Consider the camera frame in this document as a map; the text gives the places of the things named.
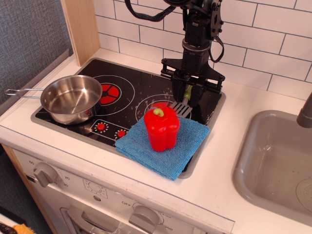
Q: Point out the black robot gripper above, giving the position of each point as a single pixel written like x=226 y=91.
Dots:
x=192 y=69

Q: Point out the green handled grey spatula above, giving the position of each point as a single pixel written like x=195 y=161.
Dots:
x=183 y=109

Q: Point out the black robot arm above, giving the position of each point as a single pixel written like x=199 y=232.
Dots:
x=202 y=24

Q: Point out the stainless steel pot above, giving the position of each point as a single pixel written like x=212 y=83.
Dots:
x=69 y=100

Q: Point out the orange black object corner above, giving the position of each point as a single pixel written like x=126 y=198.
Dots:
x=16 y=229

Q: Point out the red toy bell pepper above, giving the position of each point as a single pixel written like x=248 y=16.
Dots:
x=162 y=125

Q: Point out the black toy stove top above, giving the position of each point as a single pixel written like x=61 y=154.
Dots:
x=127 y=94

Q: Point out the blue folded cloth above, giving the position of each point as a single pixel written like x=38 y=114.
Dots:
x=171 y=162

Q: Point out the grey toy sink basin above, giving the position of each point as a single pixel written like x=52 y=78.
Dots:
x=274 y=166

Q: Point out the grey faucet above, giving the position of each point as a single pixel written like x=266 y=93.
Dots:
x=304 y=119

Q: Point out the wooden side panel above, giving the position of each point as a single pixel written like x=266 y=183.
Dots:
x=82 y=28

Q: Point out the grey right oven knob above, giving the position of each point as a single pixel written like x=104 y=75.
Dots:
x=144 y=218

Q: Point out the grey oven knob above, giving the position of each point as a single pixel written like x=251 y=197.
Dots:
x=45 y=174
x=144 y=218

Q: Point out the grey left oven knob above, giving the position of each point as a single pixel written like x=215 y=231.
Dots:
x=45 y=174

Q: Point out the grey oven door handle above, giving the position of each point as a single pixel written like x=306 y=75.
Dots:
x=97 y=223

